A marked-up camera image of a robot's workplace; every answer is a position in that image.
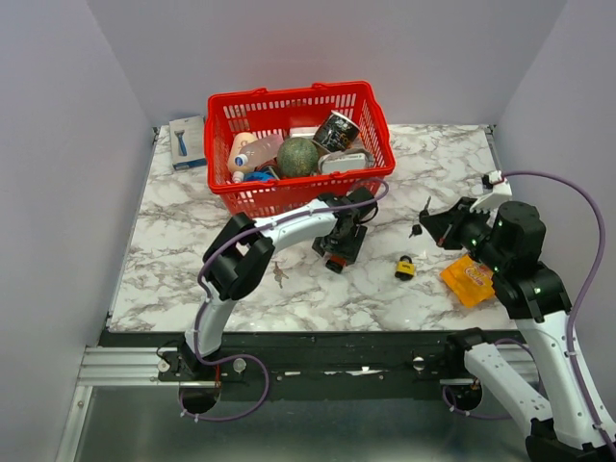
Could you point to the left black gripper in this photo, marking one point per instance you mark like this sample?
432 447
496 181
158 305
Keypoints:
348 250

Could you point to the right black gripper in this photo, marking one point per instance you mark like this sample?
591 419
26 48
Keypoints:
446 224

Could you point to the black head key set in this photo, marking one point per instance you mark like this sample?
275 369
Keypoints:
416 228

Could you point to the orange black padlock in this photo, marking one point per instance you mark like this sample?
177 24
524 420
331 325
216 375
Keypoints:
336 264

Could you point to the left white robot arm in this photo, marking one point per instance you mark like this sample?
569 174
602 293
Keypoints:
235 263

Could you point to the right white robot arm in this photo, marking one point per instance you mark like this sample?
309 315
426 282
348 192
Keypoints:
557 424

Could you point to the silver key bunch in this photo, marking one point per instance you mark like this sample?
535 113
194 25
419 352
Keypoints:
279 275

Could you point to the yellow black padlock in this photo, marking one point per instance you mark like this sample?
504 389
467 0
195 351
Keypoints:
405 268

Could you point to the orange snack bag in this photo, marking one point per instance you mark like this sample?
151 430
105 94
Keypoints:
469 280

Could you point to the silver tin container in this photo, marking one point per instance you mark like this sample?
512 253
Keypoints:
344 161

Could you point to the green round melon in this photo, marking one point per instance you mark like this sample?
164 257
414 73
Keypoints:
297 157

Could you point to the blue object in basket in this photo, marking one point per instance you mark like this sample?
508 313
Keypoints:
259 176

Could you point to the black printed can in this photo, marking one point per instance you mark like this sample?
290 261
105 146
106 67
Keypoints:
336 133

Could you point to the white box in basket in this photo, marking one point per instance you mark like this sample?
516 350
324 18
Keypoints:
303 132

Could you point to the pink lotion bottle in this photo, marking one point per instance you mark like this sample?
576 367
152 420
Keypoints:
248 153

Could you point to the red plastic shopping basket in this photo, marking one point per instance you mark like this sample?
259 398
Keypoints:
263 112

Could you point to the blue razor package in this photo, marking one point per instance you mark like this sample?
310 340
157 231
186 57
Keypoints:
187 143

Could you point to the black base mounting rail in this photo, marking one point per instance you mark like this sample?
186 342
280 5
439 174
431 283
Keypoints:
323 366

